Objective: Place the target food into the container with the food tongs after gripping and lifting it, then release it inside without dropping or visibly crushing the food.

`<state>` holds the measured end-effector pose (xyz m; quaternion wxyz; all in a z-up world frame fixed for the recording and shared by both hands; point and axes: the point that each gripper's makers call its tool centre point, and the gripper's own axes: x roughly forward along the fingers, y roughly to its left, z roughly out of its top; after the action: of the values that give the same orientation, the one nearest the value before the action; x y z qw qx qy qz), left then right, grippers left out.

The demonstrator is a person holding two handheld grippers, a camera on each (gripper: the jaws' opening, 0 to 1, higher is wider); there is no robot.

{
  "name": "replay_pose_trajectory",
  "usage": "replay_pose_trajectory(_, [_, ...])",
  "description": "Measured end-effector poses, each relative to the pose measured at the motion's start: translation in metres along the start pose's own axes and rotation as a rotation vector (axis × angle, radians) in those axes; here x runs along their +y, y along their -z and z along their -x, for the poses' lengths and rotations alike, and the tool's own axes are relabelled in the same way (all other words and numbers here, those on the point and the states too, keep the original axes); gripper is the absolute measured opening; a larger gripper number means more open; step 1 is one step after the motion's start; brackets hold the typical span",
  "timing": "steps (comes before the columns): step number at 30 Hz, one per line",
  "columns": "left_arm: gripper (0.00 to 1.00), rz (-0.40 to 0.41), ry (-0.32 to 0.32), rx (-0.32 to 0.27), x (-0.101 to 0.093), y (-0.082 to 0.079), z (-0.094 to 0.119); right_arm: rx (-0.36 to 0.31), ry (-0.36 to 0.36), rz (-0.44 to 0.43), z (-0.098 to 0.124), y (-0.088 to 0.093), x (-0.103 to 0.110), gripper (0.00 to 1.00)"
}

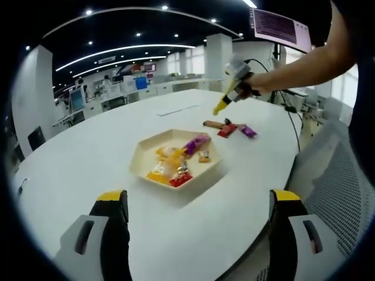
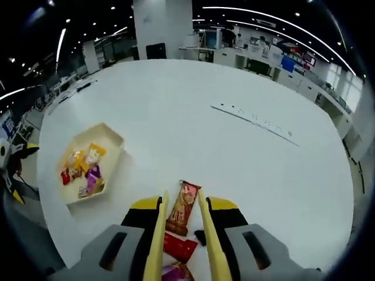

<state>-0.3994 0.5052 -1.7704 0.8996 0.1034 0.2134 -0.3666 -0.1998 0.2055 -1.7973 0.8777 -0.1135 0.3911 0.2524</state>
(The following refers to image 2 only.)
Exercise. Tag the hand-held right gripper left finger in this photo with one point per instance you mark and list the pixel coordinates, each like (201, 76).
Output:
(117, 248)

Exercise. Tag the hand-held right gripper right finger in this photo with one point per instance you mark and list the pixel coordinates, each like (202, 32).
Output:
(257, 248)

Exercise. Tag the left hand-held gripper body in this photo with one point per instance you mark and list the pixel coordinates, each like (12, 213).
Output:
(4, 153)

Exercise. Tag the yellow plastic food tongs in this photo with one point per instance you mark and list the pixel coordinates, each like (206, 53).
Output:
(158, 234)

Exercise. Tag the small red candy food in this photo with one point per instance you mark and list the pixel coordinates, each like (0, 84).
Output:
(66, 177)

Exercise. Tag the yellow clear food packet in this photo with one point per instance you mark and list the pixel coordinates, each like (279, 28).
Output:
(96, 152)
(75, 159)

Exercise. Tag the black food packet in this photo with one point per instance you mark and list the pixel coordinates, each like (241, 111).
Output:
(200, 237)

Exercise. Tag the red bar food packet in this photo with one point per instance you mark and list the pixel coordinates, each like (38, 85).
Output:
(178, 247)

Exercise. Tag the purple food packet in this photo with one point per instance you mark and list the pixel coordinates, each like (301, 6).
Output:
(93, 177)
(175, 272)

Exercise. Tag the small golden candy food packet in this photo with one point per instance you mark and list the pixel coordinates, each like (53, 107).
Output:
(83, 191)

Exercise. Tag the brown biscuit bar food packet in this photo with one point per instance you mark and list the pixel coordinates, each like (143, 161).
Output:
(183, 207)

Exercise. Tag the cream hexagonal container tray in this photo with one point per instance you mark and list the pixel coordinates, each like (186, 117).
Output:
(112, 146)

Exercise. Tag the black pen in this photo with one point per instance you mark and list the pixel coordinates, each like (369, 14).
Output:
(86, 85)

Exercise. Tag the black office chair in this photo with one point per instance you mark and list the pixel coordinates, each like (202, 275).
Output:
(156, 51)

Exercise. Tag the long white counter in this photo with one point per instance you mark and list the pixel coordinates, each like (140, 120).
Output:
(304, 85)

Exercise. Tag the white square pillar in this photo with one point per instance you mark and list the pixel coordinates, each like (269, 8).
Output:
(162, 29)

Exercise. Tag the blue storage box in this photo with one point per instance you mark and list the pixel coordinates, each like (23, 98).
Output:
(288, 63)

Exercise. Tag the pale blue display unit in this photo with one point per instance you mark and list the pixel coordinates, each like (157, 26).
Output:
(211, 38)

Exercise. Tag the red black wall banner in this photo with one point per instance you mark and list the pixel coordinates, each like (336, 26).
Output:
(293, 49)

